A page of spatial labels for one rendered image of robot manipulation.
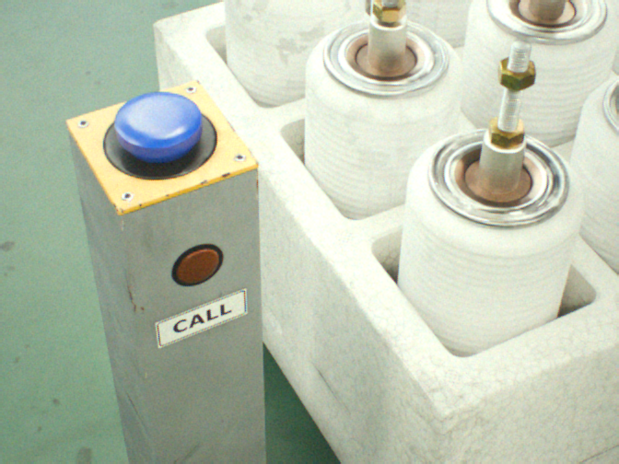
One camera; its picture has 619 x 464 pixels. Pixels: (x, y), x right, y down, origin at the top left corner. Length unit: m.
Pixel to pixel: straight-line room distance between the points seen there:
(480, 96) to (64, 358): 0.36
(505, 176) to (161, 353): 0.20
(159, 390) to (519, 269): 0.20
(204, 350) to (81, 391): 0.25
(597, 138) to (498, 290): 0.11
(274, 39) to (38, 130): 0.35
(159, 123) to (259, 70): 0.26
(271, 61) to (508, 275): 0.25
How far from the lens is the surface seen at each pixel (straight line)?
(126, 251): 0.54
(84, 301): 0.90
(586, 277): 0.69
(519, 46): 0.57
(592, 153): 0.68
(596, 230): 0.70
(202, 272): 0.56
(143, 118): 0.54
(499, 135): 0.60
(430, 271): 0.63
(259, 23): 0.76
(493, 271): 0.61
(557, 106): 0.75
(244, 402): 0.67
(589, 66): 0.74
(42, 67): 1.12
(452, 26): 0.83
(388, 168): 0.70
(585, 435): 0.74
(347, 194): 0.71
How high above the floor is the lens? 0.68
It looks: 46 degrees down
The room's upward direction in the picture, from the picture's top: 1 degrees clockwise
